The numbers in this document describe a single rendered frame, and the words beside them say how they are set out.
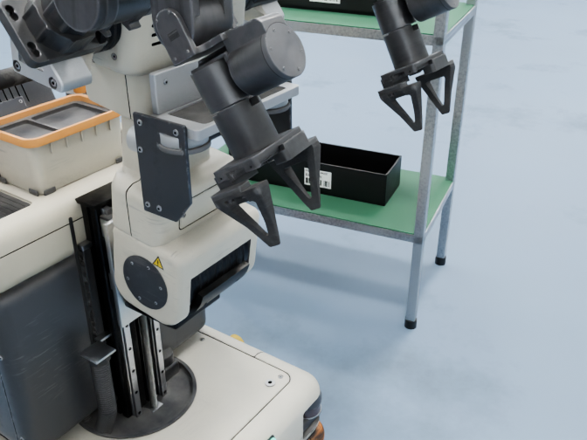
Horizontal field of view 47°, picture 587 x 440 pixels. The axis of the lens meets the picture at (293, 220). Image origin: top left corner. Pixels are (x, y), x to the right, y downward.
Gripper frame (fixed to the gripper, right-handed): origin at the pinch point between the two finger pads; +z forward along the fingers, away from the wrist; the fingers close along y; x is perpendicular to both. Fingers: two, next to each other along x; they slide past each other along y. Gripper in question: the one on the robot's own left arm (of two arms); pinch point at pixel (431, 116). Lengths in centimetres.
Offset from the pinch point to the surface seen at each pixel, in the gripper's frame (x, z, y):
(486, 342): 54, 84, 77
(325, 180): 90, 20, 74
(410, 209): 67, 38, 82
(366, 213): 76, 34, 71
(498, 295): 60, 81, 104
